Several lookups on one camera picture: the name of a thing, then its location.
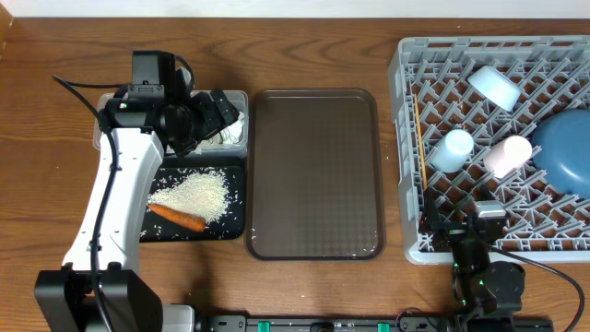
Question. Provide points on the light blue cup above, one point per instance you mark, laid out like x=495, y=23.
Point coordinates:
x=452, y=151

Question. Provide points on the dark blue plate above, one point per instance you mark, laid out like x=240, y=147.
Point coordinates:
x=564, y=155

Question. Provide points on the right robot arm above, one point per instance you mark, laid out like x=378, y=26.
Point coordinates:
x=490, y=292

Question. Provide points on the light blue bowl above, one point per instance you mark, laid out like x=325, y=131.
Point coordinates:
x=496, y=87

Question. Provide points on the orange carrot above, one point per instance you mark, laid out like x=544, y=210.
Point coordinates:
x=188, y=221

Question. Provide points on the white rice pile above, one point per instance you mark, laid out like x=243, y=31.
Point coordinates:
x=203, y=194

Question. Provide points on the brown serving tray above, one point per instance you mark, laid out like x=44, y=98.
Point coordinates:
x=314, y=188

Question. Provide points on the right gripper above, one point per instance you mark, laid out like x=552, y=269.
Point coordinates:
x=431, y=222

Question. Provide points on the grey dishwasher rack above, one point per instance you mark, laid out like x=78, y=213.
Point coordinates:
x=430, y=96

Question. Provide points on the pink cup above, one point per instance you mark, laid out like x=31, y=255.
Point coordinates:
x=508, y=155

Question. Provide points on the black plastic tray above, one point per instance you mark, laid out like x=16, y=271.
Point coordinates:
x=157, y=229

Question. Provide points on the clear plastic bin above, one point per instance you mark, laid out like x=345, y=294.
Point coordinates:
x=211, y=147

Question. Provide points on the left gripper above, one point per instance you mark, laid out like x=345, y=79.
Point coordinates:
x=214, y=123

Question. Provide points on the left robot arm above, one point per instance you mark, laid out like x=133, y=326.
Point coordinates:
x=98, y=287

